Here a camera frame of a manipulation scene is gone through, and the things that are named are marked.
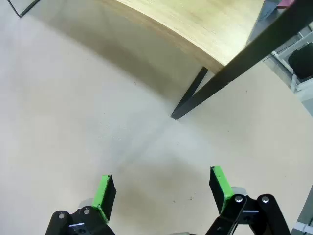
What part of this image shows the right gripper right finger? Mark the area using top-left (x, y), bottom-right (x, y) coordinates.
top-left (204, 165), bottom-right (292, 235)

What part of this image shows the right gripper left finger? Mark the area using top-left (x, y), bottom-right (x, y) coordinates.
top-left (45, 174), bottom-right (117, 235)

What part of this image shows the black bag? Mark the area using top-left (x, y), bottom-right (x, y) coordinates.
top-left (288, 47), bottom-right (313, 80)

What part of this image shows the white desk with white frame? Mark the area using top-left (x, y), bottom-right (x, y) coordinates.
top-left (270, 24), bottom-right (313, 94)

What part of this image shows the wooden shelf with black frame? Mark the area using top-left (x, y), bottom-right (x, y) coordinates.
top-left (7, 0), bottom-right (313, 120)

